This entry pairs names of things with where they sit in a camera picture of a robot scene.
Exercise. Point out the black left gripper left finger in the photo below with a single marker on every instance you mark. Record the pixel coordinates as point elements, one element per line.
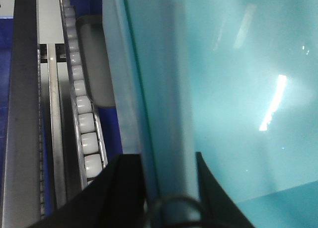
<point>114,199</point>

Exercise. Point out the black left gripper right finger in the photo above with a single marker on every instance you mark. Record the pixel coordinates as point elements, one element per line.
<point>218,205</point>

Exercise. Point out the steel lane divider rail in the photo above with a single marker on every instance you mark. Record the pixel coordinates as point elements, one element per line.
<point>56,127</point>

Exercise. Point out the white roller track strip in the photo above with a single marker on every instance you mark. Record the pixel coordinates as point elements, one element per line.
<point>91,150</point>

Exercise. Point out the light blue plastic bin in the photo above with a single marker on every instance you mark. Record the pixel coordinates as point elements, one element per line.
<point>236,80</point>

